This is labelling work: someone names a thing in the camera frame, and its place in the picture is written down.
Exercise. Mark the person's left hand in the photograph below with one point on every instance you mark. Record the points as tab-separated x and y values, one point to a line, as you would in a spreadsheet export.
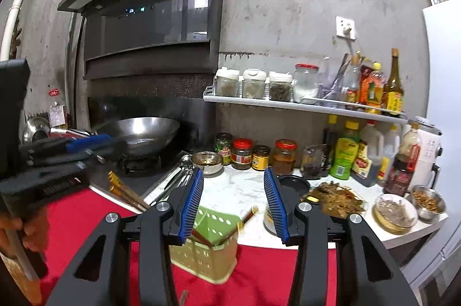
36	234

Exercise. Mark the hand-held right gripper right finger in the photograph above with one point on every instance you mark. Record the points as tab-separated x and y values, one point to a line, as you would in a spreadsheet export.
275	205

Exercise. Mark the black gas stove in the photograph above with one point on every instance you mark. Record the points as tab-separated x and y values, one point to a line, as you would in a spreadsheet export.
144	167

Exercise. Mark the steel spoon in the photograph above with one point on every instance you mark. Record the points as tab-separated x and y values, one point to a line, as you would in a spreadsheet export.
185	162

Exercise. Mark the small yellow-label jar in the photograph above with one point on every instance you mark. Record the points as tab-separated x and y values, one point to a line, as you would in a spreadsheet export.
261	160

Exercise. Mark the person's left forearm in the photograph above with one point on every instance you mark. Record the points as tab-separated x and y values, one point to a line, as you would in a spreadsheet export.
14	288

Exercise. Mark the steel pot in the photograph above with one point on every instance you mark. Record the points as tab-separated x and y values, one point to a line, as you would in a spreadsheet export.
36	129

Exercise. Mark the tall brown glass bottle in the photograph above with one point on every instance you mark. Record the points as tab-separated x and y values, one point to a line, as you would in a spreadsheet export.
393	93

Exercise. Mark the red tablecloth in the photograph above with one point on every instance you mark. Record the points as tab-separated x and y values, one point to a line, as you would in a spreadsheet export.
259	273

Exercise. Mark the white wall socket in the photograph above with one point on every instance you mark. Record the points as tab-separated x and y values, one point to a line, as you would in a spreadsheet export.
345	27

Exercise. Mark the white wall shelf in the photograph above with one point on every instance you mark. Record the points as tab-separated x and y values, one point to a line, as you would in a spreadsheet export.
288	106

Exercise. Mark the clear plastic utensil cup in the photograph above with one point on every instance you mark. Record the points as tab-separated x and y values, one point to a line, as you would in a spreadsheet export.
335	90

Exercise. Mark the white plastic jug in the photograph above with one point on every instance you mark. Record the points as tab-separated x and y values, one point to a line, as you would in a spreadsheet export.
390	151

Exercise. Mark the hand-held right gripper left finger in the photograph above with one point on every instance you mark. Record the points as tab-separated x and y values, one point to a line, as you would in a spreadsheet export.
191	205

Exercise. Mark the gold-capped wooden chopstick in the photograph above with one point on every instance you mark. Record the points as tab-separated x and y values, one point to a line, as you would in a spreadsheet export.
248	216

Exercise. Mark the green plastic utensil holder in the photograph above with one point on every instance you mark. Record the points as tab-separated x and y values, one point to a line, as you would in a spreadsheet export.
212	266

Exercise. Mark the red seasoning bottle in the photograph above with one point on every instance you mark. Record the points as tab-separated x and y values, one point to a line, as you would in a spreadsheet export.
363	86

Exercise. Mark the glass jar with red lid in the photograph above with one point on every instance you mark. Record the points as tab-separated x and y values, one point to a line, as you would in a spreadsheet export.
305	86

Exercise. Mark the yellow-cap orange bottle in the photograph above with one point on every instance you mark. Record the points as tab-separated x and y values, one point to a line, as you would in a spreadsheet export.
376	90

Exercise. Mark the black round lid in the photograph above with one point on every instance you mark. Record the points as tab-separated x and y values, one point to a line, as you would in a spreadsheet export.
295	187

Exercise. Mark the dark bottle with yellow cap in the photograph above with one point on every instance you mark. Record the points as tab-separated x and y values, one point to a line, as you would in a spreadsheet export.
329	140

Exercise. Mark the white rice cooker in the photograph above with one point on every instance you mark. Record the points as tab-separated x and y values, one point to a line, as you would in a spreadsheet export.
430	151

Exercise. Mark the green plastic bottle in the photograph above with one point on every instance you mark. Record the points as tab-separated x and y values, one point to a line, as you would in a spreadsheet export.
344	155

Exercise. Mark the white refrigerator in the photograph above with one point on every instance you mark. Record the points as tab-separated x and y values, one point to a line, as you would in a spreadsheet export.
443	93

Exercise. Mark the white-lid spice container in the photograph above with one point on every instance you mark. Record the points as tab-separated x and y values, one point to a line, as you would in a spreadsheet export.
280	88
254	86
227	84

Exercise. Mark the steel wok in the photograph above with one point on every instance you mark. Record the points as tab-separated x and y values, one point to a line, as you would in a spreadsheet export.
144	137

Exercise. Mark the steel bowl with food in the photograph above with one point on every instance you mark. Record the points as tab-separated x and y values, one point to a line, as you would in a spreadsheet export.
428	203

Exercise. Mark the black range hood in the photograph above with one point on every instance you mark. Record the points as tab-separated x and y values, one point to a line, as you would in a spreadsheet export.
144	21

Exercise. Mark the white rod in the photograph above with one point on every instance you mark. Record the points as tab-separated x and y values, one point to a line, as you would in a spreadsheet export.
25	259

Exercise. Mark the glass bowl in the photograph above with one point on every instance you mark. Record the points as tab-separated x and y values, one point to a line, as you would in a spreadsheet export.
394	214

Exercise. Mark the large jug of dark sauce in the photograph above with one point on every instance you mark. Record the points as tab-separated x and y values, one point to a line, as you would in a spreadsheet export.
367	162

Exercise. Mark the small steel bowl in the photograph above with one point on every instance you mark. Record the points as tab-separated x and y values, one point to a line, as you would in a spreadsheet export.
207	162

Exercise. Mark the dark plastic bag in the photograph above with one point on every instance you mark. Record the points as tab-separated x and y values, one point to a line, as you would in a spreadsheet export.
315	162

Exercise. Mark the plate of cooked food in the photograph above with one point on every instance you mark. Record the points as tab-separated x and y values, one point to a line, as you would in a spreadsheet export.
335	200

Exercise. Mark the green-lid jar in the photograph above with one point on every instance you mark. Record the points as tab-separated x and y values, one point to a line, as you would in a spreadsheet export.
224	149

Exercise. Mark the red-lid sauce jar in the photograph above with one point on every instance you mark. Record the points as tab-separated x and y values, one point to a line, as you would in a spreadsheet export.
242	156

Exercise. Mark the amber jar with red lid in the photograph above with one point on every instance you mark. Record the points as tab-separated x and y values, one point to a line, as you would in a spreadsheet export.
285	158

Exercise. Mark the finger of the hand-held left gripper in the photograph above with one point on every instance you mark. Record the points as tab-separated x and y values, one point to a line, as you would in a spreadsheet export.
108	151
88	143

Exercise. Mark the bundle of metal chopsticks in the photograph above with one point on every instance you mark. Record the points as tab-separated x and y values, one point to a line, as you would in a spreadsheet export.
162	189

